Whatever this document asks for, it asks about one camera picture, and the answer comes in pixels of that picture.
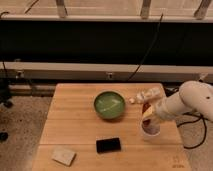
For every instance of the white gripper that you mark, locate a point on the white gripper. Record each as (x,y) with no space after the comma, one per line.
(158,111)

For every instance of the white ceramic cup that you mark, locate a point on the white ceramic cup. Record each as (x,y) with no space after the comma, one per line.
(149,130)

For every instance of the red pepper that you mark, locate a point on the red pepper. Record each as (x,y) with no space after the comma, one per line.
(145,110)

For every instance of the wooden table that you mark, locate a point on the wooden table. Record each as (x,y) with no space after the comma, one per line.
(73,123)

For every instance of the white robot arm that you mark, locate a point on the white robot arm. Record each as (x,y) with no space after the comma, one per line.
(192,95)

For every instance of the beige sponge block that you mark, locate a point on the beige sponge block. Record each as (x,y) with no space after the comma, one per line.
(63,155)

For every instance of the black rectangular phone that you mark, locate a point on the black rectangular phone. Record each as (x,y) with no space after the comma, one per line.
(108,145)

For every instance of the green ceramic bowl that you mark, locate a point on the green ceramic bowl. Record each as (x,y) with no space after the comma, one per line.
(109,105)

